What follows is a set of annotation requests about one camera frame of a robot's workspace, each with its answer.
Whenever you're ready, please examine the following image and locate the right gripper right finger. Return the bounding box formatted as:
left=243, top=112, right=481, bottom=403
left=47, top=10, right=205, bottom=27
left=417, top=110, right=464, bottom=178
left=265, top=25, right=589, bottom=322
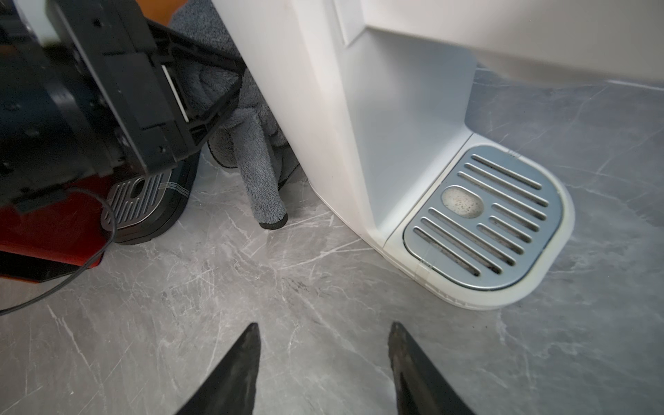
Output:
left=388, top=322, right=474, bottom=415

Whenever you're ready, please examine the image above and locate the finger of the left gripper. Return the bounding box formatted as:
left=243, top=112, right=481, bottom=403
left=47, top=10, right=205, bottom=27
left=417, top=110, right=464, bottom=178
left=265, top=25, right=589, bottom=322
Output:
left=147, top=20, right=247, bottom=150

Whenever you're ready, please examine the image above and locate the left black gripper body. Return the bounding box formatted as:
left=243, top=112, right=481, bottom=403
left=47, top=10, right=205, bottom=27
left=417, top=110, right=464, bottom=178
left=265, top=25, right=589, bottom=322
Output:
left=46, top=1, right=202, bottom=176

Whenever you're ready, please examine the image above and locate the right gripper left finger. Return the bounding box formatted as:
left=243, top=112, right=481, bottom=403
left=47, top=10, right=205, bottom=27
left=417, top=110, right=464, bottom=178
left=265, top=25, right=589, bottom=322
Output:
left=176, top=323, right=261, bottom=415

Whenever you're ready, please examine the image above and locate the grey microfibre cloth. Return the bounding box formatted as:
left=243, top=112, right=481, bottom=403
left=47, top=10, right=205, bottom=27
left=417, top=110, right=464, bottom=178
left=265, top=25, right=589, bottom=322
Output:
left=168, top=0, right=301, bottom=231

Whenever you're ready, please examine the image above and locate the white coffee machine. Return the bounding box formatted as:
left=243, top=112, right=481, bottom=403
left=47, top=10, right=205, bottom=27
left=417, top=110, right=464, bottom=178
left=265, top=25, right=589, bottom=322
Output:
left=214, top=1, right=663, bottom=311

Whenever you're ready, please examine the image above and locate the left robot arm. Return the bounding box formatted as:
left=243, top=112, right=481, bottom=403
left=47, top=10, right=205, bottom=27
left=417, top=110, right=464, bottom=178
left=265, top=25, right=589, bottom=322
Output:
left=1, top=1, right=246, bottom=212

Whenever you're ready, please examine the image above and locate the black coffee machine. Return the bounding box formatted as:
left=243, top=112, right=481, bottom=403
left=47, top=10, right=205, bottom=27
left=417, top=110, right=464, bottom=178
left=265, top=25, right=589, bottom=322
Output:
left=107, top=153, right=200, bottom=245

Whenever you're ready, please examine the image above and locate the red capsule coffee machine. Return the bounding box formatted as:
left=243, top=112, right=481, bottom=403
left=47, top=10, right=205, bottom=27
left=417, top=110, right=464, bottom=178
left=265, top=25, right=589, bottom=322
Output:
left=1, top=193, right=108, bottom=284

